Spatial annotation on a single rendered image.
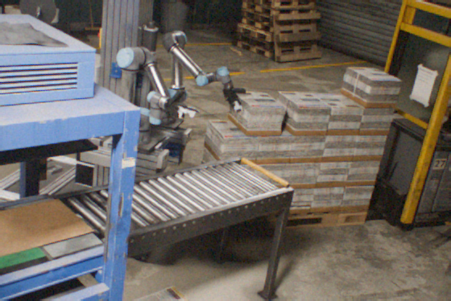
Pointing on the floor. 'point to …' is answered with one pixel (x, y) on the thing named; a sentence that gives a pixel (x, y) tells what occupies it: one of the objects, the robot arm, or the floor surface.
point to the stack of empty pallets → (262, 22)
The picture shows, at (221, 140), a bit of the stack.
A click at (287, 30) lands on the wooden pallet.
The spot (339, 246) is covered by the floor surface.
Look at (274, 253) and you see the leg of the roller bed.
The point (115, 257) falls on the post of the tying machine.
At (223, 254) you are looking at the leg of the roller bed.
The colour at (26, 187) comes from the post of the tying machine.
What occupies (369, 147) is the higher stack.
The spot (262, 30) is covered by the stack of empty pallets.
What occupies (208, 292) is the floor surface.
